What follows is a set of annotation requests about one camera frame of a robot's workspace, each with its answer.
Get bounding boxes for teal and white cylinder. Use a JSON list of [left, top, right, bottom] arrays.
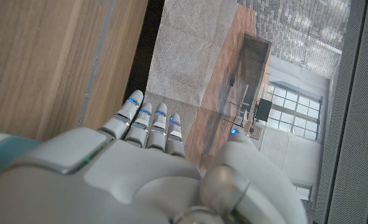
[[0, 129, 44, 187]]

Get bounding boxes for black backdrop stand pole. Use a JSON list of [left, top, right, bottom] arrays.
[[314, 0, 368, 224]]

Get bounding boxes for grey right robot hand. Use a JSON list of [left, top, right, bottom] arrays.
[[0, 90, 309, 224]]

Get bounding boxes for printed room backdrop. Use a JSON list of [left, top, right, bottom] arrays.
[[143, 0, 343, 224]]

